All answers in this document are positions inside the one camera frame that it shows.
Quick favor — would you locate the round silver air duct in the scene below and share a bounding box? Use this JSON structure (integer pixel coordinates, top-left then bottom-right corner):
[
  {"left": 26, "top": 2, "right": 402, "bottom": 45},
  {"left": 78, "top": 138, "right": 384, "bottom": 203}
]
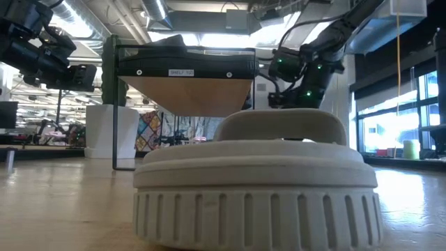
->
[{"left": 139, "top": 0, "right": 174, "bottom": 31}]

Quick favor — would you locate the yellow-green roll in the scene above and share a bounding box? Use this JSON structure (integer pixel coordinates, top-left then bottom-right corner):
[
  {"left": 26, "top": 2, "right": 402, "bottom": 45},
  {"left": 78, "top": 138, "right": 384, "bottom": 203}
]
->
[{"left": 403, "top": 139, "right": 421, "bottom": 160}]

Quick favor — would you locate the white hexagonal plant pot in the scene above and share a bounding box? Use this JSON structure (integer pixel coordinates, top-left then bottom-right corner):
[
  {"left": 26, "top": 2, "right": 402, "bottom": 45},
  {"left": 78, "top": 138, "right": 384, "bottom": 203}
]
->
[{"left": 84, "top": 104, "right": 140, "bottom": 160}]

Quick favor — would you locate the grey slide sandal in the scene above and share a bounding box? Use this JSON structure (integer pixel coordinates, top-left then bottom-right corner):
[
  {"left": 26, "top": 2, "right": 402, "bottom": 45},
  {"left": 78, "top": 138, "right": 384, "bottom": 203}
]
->
[{"left": 132, "top": 107, "right": 384, "bottom": 251}]

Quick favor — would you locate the wooden shelf black metal frame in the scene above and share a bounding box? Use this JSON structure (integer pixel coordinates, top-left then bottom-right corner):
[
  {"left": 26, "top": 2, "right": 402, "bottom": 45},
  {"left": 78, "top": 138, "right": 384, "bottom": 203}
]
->
[{"left": 111, "top": 44, "right": 257, "bottom": 172}]

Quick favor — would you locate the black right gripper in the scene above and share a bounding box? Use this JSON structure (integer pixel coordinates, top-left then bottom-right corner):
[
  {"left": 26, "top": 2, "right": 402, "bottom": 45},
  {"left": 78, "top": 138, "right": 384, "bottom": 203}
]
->
[{"left": 270, "top": 59, "right": 346, "bottom": 109}]

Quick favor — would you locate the yellow hanging cable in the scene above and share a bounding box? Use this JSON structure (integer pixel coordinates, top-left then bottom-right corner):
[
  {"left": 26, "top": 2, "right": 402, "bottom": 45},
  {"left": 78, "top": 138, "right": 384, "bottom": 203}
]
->
[{"left": 395, "top": 0, "right": 401, "bottom": 116}]

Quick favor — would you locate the grey metal post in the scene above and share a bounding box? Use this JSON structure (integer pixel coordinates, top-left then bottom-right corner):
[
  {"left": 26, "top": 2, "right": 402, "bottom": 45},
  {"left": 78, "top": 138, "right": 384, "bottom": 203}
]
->
[{"left": 6, "top": 148, "right": 15, "bottom": 174}]

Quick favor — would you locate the grey ceiling box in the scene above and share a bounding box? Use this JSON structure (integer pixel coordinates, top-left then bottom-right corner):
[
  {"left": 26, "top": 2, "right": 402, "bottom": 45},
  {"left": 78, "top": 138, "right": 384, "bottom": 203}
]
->
[{"left": 224, "top": 8, "right": 250, "bottom": 31}]

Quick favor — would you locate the black background monitor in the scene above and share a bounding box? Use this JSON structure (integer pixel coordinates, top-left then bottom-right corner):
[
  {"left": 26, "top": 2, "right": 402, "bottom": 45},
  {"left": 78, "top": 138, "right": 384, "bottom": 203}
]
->
[{"left": 0, "top": 100, "right": 19, "bottom": 130}]

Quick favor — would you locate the rectangular silver air duct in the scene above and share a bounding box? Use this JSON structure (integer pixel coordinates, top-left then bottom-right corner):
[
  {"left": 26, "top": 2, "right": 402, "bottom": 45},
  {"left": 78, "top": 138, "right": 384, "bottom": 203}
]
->
[{"left": 344, "top": 0, "right": 428, "bottom": 55}]

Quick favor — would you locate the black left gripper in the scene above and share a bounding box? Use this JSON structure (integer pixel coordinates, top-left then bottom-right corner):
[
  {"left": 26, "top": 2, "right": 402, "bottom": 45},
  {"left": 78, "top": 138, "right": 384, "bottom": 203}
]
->
[{"left": 0, "top": 33, "right": 98, "bottom": 92}]

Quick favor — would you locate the colourful patterned wall art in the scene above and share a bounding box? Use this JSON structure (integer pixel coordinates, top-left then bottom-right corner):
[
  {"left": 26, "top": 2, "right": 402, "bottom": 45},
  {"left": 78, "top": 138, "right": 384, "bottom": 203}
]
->
[{"left": 135, "top": 110, "right": 163, "bottom": 151}]

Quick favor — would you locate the black pillar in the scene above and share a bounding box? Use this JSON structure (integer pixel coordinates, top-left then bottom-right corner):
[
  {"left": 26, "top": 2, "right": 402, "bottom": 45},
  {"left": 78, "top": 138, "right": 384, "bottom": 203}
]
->
[{"left": 433, "top": 29, "right": 446, "bottom": 154}]

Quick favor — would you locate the black slide sandal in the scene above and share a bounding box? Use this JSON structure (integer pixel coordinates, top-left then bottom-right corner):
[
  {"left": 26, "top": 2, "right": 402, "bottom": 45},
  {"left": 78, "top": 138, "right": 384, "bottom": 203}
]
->
[{"left": 117, "top": 33, "right": 259, "bottom": 73}]

